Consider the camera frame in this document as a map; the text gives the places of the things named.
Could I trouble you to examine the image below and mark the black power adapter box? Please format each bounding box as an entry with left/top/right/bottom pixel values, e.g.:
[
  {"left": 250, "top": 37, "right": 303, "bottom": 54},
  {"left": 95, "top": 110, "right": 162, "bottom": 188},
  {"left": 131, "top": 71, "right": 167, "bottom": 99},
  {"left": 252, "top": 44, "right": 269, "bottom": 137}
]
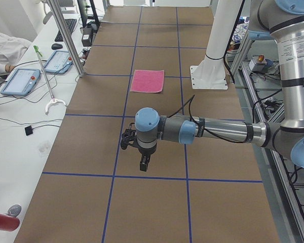
[{"left": 82, "top": 27, "right": 93, "bottom": 47}]

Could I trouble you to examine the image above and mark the person in white shirt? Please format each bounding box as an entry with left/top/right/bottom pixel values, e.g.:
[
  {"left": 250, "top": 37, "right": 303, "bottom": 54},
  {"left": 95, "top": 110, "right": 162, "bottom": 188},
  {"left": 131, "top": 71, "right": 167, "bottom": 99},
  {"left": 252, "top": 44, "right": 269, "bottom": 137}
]
[{"left": 0, "top": 32, "right": 32, "bottom": 74}]

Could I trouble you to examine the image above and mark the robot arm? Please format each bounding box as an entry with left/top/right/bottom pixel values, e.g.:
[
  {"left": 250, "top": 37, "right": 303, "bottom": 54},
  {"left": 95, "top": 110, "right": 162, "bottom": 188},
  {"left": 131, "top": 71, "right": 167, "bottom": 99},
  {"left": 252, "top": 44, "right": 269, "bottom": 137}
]
[{"left": 133, "top": 1, "right": 304, "bottom": 171}]

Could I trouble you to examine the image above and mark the round silver disc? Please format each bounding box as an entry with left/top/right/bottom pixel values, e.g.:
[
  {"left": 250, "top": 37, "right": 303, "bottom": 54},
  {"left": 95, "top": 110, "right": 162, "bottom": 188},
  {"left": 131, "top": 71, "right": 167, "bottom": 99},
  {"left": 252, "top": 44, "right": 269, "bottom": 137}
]
[{"left": 7, "top": 204, "right": 22, "bottom": 217}]

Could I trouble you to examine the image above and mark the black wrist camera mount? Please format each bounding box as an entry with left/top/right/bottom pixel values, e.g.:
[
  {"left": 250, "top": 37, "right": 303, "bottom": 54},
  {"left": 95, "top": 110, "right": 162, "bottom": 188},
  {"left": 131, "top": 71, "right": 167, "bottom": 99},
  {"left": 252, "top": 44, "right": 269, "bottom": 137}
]
[{"left": 120, "top": 123, "right": 138, "bottom": 150}]

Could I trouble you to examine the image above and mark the pink towel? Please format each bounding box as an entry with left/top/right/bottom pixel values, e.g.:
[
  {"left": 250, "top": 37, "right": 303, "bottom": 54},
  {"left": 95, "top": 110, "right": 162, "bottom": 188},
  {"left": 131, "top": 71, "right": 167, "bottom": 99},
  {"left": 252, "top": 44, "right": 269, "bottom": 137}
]
[{"left": 130, "top": 70, "right": 164, "bottom": 93}]

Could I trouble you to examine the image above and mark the black keyboard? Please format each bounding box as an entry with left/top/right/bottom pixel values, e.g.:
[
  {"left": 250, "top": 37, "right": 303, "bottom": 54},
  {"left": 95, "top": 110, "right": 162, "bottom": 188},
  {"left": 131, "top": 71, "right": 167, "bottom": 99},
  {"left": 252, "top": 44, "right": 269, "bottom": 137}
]
[{"left": 54, "top": 18, "right": 78, "bottom": 43}]

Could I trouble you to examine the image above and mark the red bottle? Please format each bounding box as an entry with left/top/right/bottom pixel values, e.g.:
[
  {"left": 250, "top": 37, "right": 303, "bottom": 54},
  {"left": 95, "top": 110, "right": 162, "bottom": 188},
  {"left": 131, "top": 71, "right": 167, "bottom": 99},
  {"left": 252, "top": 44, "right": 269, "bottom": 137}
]
[{"left": 0, "top": 214, "right": 20, "bottom": 231}]

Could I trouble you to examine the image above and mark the near teach pendant tablet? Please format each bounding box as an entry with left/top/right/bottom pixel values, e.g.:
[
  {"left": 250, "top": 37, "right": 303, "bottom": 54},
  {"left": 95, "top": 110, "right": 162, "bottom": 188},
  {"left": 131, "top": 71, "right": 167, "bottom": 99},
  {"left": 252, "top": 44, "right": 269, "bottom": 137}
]
[{"left": 0, "top": 68, "right": 41, "bottom": 96}]

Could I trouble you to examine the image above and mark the emergency stop box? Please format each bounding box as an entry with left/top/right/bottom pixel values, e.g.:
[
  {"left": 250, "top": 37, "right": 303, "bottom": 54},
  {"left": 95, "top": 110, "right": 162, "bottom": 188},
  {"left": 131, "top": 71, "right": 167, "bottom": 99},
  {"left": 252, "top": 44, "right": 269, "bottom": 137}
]
[{"left": 249, "top": 55, "right": 274, "bottom": 72}]

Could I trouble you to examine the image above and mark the teach pendant tablet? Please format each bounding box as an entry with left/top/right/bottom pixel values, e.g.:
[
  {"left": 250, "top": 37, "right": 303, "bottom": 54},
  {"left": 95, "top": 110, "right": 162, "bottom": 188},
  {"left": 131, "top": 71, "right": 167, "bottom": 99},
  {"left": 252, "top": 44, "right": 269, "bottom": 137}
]
[
  {"left": 44, "top": 50, "right": 72, "bottom": 74},
  {"left": 0, "top": 68, "right": 41, "bottom": 96}
]

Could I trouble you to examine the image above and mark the far teach pendant tablet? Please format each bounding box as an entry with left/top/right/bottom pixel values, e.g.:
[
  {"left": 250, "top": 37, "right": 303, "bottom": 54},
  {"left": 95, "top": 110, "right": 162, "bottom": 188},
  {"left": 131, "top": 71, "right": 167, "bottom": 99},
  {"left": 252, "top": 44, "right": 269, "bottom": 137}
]
[{"left": 44, "top": 50, "right": 72, "bottom": 74}]

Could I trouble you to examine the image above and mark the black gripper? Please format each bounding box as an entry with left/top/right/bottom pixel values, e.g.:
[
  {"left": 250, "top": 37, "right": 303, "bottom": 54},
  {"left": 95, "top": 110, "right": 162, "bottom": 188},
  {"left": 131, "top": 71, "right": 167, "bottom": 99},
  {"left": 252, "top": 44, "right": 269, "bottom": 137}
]
[{"left": 138, "top": 146, "right": 157, "bottom": 171}]

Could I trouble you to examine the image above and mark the aluminium frame post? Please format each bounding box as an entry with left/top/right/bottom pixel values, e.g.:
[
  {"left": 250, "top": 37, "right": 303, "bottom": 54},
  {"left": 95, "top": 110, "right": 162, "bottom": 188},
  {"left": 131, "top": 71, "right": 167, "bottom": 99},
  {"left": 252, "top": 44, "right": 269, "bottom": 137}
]
[{"left": 47, "top": 0, "right": 85, "bottom": 77}]

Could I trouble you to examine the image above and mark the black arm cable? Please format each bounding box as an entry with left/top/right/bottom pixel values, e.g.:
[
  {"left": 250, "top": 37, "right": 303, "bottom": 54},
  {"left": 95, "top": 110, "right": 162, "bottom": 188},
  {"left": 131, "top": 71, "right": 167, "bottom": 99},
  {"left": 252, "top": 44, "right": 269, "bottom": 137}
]
[{"left": 167, "top": 94, "right": 249, "bottom": 144}]

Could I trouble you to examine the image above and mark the small black square device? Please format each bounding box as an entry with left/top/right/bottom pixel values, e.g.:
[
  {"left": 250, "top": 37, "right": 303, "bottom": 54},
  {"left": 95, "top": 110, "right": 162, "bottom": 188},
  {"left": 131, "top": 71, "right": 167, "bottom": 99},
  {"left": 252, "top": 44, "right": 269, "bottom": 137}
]
[{"left": 24, "top": 126, "right": 33, "bottom": 136}]

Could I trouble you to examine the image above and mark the black computer mouse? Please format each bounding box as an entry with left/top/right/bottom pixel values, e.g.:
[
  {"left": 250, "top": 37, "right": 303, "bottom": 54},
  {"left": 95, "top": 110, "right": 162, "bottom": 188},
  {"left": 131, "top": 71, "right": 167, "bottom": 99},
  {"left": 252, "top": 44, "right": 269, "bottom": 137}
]
[{"left": 51, "top": 43, "right": 63, "bottom": 50}]

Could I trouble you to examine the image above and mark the white grabber stick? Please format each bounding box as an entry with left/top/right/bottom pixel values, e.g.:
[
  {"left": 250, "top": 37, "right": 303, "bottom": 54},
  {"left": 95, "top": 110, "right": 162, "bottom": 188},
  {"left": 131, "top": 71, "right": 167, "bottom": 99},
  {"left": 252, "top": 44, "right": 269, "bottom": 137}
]
[{"left": 33, "top": 45, "right": 66, "bottom": 115}]

